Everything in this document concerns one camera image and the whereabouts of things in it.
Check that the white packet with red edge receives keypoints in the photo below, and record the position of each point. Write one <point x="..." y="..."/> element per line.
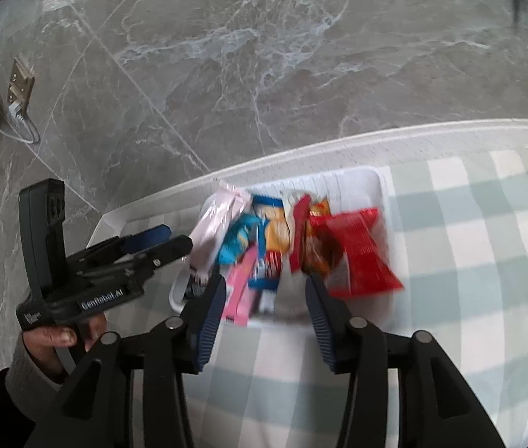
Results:
<point x="299" y="233"/>

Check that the white plastic tray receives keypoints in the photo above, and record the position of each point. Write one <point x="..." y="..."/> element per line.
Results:
<point x="357" y="186"/>

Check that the green checkered tablecloth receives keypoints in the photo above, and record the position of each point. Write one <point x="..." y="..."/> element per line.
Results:
<point x="455" y="266"/>

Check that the black snack packet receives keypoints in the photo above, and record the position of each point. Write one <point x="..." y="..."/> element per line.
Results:
<point x="194" y="287"/>

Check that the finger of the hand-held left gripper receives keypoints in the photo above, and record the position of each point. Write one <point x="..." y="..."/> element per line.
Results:
<point x="147" y="235"/>
<point x="170" y="247"/>

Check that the large red snack packet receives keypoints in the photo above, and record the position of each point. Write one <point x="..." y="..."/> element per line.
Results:
<point x="362" y="252"/>

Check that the person's left hand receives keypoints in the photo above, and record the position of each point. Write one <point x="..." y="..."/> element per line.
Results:
<point x="49" y="338"/>

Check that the pale pink snack packet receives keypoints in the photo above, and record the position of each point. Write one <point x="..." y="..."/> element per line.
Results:
<point x="212" y="228"/>

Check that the orange snack packet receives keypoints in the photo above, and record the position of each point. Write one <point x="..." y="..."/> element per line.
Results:
<point x="317" y="247"/>

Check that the bright pink snack packet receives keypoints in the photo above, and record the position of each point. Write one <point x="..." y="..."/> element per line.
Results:
<point x="240" y="289"/>

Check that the white charger plug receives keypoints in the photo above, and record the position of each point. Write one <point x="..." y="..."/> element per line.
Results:
<point x="17" y="112"/>

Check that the blue orange roll cake packet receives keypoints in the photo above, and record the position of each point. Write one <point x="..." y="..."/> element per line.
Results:
<point x="275" y="238"/>

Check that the light blue snack packet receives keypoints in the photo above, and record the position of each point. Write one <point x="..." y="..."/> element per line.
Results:
<point x="236" y="242"/>

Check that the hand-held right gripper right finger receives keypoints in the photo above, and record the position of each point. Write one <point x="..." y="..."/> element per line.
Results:
<point x="323" y="326"/>

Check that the brass floor socket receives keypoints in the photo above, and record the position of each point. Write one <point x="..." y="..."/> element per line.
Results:
<point x="20" y="79"/>

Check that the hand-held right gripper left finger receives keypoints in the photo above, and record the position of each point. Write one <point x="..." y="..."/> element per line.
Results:
<point x="207" y="324"/>

